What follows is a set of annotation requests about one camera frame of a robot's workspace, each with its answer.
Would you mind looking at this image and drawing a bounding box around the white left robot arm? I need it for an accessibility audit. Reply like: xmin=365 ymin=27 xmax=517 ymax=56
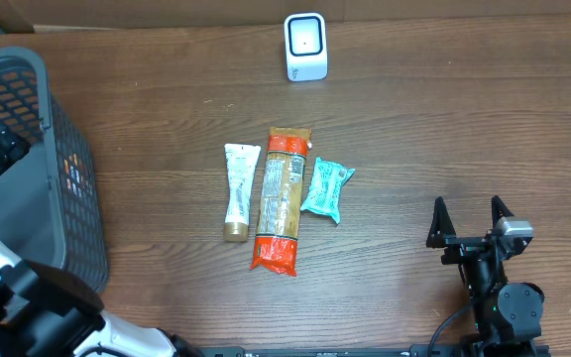
xmin=0 ymin=240 xmax=201 ymax=356

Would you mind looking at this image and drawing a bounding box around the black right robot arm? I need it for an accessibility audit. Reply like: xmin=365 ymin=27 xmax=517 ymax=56
xmin=425 ymin=195 xmax=549 ymax=356

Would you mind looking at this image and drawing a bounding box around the teal snack packet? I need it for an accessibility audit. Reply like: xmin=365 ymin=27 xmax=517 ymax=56
xmin=300 ymin=157 xmax=356 ymax=224

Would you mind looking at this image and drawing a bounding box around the white barcode scanner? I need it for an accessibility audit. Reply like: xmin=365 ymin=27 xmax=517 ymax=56
xmin=284 ymin=12 xmax=328 ymax=82

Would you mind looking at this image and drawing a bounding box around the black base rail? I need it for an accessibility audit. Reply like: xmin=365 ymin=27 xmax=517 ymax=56
xmin=201 ymin=344 xmax=552 ymax=357

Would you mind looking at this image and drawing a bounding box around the grey plastic mesh basket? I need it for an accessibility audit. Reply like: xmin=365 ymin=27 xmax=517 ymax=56
xmin=0 ymin=47 xmax=109 ymax=292

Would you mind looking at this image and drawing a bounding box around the orange pasta packet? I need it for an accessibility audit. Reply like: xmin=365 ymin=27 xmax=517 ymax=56
xmin=250 ymin=127 xmax=311 ymax=277

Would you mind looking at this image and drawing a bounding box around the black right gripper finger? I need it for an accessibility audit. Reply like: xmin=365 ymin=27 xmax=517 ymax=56
xmin=426 ymin=196 xmax=457 ymax=248
xmin=491 ymin=195 xmax=514 ymax=233

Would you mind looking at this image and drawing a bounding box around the black cable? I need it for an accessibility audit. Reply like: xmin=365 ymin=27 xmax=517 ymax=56
xmin=426 ymin=301 xmax=475 ymax=357

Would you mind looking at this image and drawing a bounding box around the white tube gold cap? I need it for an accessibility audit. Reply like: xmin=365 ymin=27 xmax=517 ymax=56
xmin=223 ymin=144 xmax=261 ymax=242

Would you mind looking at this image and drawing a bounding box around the cardboard back wall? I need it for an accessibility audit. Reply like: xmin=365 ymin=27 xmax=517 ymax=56
xmin=0 ymin=0 xmax=571 ymax=32

